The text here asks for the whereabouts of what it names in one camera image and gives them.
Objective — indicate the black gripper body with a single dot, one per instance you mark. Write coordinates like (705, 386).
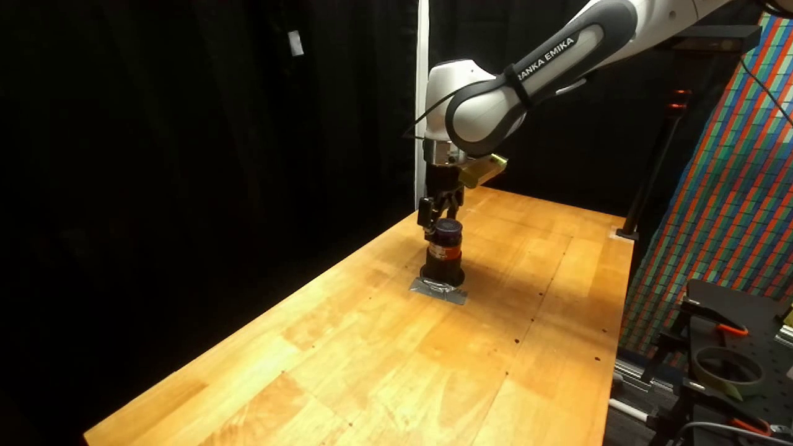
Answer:
(447, 184)

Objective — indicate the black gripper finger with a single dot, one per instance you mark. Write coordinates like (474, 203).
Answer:
(452, 211)
(427, 211)

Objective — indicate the dark glass jar white lid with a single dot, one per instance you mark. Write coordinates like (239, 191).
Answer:
(443, 254)

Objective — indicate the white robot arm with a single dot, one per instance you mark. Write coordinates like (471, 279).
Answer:
(471, 111)

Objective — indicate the grey tape patch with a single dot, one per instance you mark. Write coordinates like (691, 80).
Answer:
(438, 291)

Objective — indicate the white vertical pole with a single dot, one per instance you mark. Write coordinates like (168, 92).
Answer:
(419, 94)

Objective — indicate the white tag on curtain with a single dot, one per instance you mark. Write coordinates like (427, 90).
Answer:
(295, 42)

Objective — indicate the black tripod stand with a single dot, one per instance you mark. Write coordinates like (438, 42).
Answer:
(675, 110)

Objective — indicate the colourful striped panel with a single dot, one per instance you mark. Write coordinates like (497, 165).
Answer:
(732, 211)

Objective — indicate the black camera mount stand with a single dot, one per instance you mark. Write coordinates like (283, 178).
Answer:
(720, 375)

